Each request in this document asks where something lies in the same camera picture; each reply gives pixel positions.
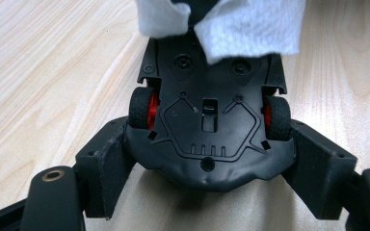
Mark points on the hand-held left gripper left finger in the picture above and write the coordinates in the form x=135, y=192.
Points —
x=106, y=166

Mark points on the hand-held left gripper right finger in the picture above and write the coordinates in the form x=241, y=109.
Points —
x=321, y=170

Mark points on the white cloth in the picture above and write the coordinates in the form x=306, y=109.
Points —
x=244, y=29

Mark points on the black toy car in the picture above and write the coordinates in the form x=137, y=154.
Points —
x=212, y=128

